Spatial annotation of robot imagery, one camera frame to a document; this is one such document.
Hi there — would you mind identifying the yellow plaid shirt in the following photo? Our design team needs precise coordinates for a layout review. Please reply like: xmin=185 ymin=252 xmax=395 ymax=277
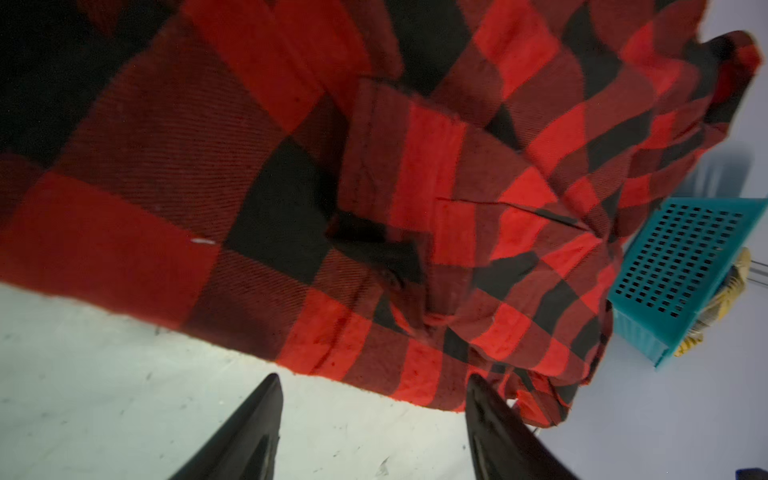
xmin=674 ymin=247 xmax=751 ymax=357

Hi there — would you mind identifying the teal plastic basket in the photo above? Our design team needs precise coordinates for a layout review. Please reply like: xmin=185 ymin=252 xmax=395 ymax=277
xmin=608 ymin=197 xmax=767 ymax=368

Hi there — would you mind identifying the red black plaid shirt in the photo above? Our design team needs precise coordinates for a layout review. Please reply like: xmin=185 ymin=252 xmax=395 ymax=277
xmin=1 ymin=1 xmax=761 ymax=427

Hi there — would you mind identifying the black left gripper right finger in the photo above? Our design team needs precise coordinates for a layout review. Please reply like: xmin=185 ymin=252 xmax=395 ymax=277
xmin=465 ymin=374 xmax=576 ymax=480

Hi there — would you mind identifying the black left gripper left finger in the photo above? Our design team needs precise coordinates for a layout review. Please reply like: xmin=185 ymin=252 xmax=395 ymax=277
xmin=171 ymin=373 xmax=283 ymax=480

